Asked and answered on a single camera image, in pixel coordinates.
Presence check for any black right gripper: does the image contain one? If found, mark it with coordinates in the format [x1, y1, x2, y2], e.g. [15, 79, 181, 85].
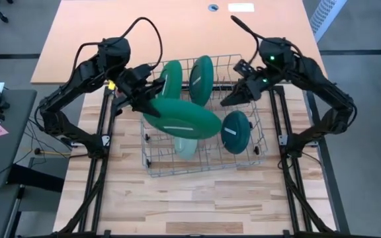
[220, 74, 274, 107]

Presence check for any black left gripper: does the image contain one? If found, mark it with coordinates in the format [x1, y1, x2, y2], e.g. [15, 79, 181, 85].
[116, 74, 166, 119]

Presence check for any small dark teal plate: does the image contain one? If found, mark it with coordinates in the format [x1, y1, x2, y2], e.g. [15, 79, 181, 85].
[220, 110, 251, 155]

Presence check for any grey wire dish rack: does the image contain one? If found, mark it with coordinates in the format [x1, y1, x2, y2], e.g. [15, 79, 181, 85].
[139, 54, 269, 178]

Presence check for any pale green plate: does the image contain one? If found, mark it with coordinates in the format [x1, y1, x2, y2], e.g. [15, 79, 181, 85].
[173, 137, 198, 161]

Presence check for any large beige desk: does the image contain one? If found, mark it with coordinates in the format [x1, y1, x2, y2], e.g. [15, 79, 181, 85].
[30, 0, 329, 85]

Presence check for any white rectangular desk inlay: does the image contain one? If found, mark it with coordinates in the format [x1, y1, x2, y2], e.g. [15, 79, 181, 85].
[228, 3, 255, 13]

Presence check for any white panel blue edge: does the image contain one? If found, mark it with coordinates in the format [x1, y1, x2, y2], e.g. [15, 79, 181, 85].
[309, 0, 349, 43]

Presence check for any yellow rod black knob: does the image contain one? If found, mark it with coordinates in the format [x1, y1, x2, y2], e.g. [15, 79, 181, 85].
[34, 147, 71, 156]

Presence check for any grey side table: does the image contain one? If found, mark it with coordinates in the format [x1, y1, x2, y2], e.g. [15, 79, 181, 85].
[0, 88, 38, 189]

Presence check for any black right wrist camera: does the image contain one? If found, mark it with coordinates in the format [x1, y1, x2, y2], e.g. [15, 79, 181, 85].
[233, 59, 256, 79]

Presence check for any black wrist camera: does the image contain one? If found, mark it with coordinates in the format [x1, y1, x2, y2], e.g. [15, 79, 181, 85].
[129, 63, 153, 79]
[233, 59, 256, 79]

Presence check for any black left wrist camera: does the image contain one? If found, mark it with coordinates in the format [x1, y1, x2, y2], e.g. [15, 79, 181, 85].
[129, 63, 153, 79]

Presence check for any black aluminium table frame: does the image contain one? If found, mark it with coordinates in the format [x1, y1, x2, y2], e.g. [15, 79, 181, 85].
[58, 84, 350, 238]

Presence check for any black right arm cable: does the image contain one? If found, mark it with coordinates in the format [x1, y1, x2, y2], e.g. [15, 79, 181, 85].
[230, 15, 271, 63]

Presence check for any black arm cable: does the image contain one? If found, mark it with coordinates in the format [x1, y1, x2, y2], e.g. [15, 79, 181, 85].
[73, 16, 163, 72]
[230, 15, 271, 63]

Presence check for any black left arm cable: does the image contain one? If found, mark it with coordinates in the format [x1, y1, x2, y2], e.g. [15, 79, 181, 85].
[73, 16, 163, 72]

